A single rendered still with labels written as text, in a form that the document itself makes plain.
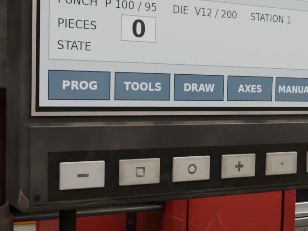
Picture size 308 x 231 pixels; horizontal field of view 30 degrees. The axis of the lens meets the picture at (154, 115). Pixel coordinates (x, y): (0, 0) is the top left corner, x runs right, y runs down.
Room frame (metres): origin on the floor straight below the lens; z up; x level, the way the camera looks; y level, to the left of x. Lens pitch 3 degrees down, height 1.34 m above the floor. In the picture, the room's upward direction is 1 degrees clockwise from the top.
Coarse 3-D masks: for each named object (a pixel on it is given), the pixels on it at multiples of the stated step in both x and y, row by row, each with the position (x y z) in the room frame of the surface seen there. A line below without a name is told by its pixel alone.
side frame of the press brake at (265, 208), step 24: (264, 192) 0.98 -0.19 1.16; (288, 192) 1.00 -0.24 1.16; (96, 216) 1.20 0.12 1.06; (120, 216) 1.09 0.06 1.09; (144, 216) 0.99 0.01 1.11; (168, 216) 0.91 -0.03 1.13; (192, 216) 0.92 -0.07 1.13; (216, 216) 0.93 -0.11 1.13; (240, 216) 0.96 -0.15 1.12; (264, 216) 0.98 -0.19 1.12; (288, 216) 1.00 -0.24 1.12
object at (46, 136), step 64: (0, 0) 0.52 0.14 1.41; (0, 64) 0.52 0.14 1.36; (64, 128) 0.44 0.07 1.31; (128, 128) 0.46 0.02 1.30; (192, 128) 0.49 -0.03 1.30; (256, 128) 0.53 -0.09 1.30; (64, 192) 0.44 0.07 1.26; (128, 192) 0.46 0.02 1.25; (192, 192) 0.50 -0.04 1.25; (256, 192) 0.53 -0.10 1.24
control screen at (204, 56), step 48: (48, 0) 0.44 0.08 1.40; (96, 0) 0.45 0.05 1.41; (144, 0) 0.47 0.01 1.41; (192, 0) 0.50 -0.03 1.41; (240, 0) 0.52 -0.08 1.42; (288, 0) 0.55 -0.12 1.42; (48, 48) 0.44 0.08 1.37; (96, 48) 0.45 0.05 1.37; (144, 48) 0.47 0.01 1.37; (192, 48) 0.50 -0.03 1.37; (240, 48) 0.52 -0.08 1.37; (288, 48) 0.55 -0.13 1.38; (48, 96) 0.44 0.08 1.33; (96, 96) 0.45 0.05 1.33; (144, 96) 0.47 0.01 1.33; (192, 96) 0.50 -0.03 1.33; (240, 96) 0.52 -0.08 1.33; (288, 96) 0.55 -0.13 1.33
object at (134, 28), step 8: (128, 16) 0.47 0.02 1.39; (136, 16) 0.47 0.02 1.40; (144, 16) 0.47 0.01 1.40; (128, 24) 0.47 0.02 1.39; (136, 24) 0.47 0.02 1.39; (144, 24) 0.47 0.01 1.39; (152, 24) 0.48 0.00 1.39; (128, 32) 0.47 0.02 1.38; (136, 32) 0.47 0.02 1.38; (144, 32) 0.47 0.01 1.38; (152, 32) 0.48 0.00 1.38; (128, 40) 0.47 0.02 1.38; (136, 40) 0.47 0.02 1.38; (144, 40) 0.47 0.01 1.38; (152, 40) 0.48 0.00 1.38
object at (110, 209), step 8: (88, 208) 0.88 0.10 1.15; (96, 208) 0.88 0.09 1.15; (104, 208) 0.88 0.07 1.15; (112, 208) 0.88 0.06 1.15; (120, 208) 0.88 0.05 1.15; (128, 208) 0.89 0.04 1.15; (136, 208) 0.89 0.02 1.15; (144, 208) 0.90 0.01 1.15; (152, 208) 0.90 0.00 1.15; (160, 208) 0.91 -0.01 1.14; (16, 216) 0.82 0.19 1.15; (24, 216) 0.82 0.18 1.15; (32, 216) 0.82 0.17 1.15; (40, 216) 0.83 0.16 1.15; (48, 216) 0.83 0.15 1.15; (56, 216) 0.84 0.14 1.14; (80, 216) 0.85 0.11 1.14
